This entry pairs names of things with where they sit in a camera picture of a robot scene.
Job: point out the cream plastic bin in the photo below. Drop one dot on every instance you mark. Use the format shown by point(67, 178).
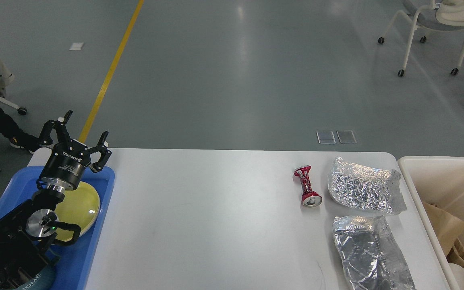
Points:
point(436, 180)

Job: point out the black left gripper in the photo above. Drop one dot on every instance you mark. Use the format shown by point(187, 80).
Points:
point(68, 160)

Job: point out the white chair leg with caster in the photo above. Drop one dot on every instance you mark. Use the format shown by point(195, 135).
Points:
point(21, 110)

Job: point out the crushed red can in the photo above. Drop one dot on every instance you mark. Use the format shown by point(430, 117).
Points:
point(309, 198)

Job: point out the aluminium foil sheet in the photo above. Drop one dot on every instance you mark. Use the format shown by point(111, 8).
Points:
point(370, 256)

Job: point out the left floor socket plate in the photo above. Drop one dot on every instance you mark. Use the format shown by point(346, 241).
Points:
point(326, 137)

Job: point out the teal mug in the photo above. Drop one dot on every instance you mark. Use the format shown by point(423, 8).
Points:
point(44, 280)

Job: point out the white office chair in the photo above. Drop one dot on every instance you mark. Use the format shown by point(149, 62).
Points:
point(433, 16)

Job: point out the blue plastic tray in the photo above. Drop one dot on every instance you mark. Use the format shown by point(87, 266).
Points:
point(81, 249)

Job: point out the yellow plate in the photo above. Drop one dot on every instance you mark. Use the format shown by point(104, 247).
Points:
point(44, 223)

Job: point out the floor socket plate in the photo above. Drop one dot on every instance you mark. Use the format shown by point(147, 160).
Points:
point(326, 137)
point(346, 136)

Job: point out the brown paper bag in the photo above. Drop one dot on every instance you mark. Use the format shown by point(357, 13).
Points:
point(446, 226)

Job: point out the brown paper in bin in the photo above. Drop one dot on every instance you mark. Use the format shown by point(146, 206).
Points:
point(456, 254)

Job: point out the right floor socket plate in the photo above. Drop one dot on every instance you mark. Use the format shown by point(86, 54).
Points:
point(346, 136)

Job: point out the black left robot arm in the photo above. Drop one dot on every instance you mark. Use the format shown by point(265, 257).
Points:
point(51, 195)

